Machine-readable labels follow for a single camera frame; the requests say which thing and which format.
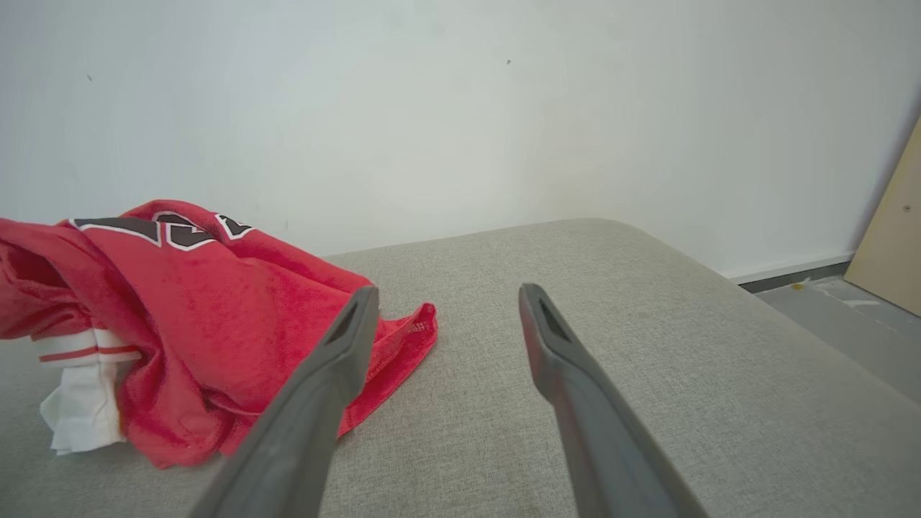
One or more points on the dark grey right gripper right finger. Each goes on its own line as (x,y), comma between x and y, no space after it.
(597,432)

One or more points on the light wooden board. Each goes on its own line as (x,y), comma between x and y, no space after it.
(896,244)

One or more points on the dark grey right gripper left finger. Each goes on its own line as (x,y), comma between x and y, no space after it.
(309,424)

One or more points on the white skirting board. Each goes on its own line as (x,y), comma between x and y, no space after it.
(791,265)

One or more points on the red basketball jersey white trim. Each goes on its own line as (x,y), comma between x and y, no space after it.
(216,316)

